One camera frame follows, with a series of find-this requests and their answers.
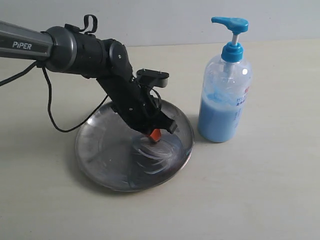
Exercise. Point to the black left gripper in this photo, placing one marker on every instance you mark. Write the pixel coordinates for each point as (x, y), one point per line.
(137, 107)

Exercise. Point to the blue soap pump bottle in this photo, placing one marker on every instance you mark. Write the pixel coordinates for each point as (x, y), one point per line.
(226, 82)

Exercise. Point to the grey and black left arm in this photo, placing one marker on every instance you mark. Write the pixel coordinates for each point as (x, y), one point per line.
(69, 49)

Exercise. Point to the pale blue soap blob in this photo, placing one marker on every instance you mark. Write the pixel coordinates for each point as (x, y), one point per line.
(158, 157)

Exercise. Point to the round stainless steel plate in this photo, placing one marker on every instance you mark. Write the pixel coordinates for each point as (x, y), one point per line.
(104, 153)

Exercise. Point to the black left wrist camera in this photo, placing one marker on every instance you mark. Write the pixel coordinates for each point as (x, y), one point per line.
(152, 78)

